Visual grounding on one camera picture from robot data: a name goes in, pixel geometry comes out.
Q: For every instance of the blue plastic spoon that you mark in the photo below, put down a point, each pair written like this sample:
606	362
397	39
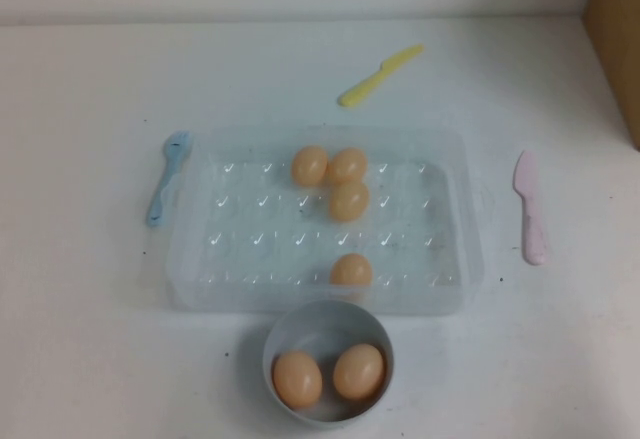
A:
162	194

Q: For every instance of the pink plastic knife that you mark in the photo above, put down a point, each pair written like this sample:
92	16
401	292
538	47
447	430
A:
530	209

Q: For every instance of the brown cardboard box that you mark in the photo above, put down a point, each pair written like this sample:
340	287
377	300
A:
617	34

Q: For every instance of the yellow plastic knife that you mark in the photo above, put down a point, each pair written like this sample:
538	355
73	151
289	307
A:
372	80

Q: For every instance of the clear plastic egg box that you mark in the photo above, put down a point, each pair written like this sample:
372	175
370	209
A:
240	231

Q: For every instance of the grey round bowl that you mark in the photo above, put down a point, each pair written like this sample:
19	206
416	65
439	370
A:
330	409

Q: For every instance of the orange egg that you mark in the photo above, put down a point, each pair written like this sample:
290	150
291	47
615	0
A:
350	201
310	166
352	270
359	371
348	165
297	378

